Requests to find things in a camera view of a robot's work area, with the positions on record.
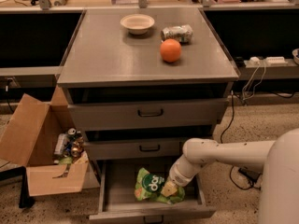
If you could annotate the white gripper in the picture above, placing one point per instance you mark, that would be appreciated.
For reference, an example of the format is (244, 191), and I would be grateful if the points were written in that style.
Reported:
(179, 176)

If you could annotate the green rice chip bag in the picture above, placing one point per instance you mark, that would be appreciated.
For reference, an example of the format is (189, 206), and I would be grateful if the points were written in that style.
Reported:
(149, 186)

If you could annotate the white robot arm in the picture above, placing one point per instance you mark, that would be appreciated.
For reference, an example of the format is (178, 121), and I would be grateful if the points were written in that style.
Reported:
(277, 161)

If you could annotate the middle grey drawer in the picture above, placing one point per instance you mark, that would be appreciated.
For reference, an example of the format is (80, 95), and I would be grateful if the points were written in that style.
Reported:
(138, 148)

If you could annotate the grey drawer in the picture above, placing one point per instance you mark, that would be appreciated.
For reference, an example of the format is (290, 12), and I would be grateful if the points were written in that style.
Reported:
(154, 114)
(138, 148)
(118, 205)

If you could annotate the bottom grey drawer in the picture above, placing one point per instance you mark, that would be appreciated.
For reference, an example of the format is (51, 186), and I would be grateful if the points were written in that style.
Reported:
(118, 205)

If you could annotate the top grey drawer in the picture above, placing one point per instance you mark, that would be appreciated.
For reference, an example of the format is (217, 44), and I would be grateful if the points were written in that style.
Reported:
(154, 114)

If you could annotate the grey drawer cabinet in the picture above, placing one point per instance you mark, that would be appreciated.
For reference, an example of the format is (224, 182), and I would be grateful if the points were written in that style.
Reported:
(108, 65)

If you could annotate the cardboard box with trash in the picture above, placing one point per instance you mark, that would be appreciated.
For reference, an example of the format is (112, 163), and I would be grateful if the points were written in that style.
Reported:
(29, 140)

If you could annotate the orange fruit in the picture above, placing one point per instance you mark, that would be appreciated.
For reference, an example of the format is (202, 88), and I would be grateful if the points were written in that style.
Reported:
(170, 50)

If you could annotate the white power strip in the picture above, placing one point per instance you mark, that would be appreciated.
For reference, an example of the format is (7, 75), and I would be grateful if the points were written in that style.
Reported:
(268, 62)

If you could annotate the crushed silver can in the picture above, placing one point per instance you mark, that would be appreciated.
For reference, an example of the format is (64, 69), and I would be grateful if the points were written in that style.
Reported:
(182, 33)

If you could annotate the white paper bowl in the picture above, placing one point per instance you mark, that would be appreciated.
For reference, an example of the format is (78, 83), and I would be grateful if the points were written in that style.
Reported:
(137, 24)

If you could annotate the black power adapter with cable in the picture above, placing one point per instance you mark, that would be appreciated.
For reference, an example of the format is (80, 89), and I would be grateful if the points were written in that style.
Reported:
(251, 181)

